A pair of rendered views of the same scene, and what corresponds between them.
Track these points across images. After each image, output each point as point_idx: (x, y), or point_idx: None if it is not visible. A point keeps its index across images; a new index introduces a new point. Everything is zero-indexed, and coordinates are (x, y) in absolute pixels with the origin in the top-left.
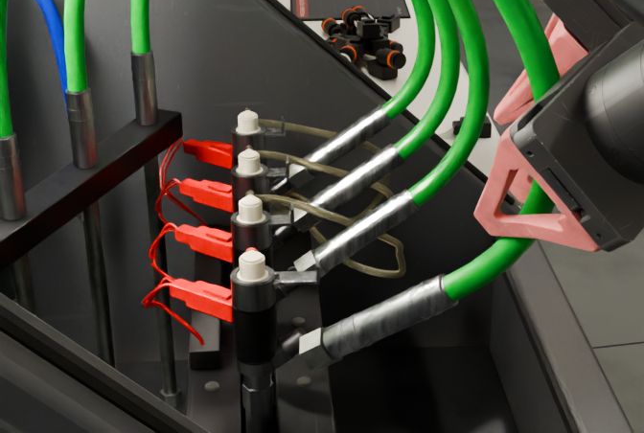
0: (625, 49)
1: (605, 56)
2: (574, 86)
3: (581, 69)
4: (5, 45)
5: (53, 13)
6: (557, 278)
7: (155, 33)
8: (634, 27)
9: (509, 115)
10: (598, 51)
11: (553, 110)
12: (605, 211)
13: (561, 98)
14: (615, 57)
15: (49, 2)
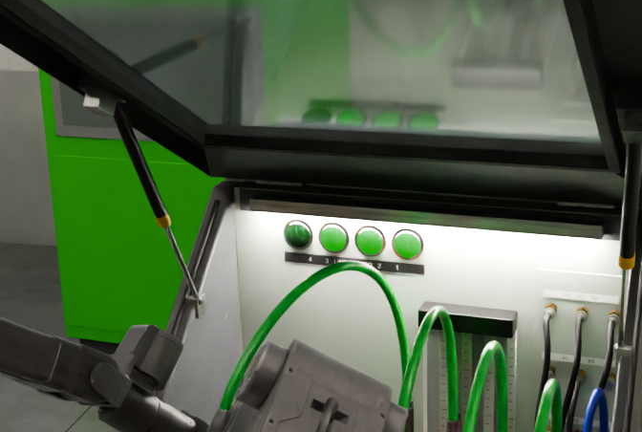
0: (200, 426)
1: (198, 421)
2: (190, 416)
3: (200, 420)
4: (450, 383)
5: (584, 425)
6: None
7: None
8: (206, 426)
9: None
10: (204, 422)
11: (184, 413)
12: None
13: (187, 414)
14: (198, 424)
15: (585, 419)
